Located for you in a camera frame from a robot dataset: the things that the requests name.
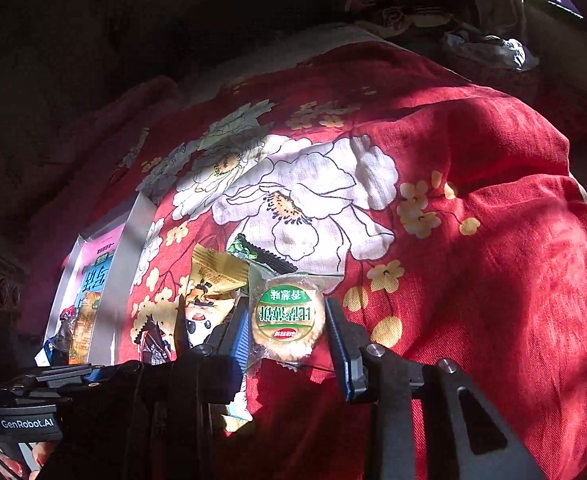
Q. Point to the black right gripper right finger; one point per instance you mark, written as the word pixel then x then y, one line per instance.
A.
pixel 465 436

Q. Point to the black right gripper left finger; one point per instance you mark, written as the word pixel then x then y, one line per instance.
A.
pixel 153 421

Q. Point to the brown Snickers bar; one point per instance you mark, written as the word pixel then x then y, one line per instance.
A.
pixel 153 348

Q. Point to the orange bread packet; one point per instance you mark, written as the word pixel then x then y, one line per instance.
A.
pixel 83 328

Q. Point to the clear rice cracker packet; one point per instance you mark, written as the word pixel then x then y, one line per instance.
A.
pixel 287 318

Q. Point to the brown gold snack packet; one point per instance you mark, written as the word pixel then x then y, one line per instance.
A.
pixel 216 282

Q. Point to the blue snack packet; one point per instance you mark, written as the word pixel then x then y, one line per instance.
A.
pixel 56 349

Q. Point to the left hand with red nails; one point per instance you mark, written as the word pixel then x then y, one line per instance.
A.
pixel 38 454

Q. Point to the pink blue children's book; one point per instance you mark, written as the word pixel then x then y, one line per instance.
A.
pixel 92 267

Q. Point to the red floral quilt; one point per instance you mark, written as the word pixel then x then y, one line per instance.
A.
pixel 447 211

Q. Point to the dark green snack packet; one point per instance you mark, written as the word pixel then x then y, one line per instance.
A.
pixel 241 248

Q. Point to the magenta blanket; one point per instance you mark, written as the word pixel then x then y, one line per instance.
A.
pixel 45 227

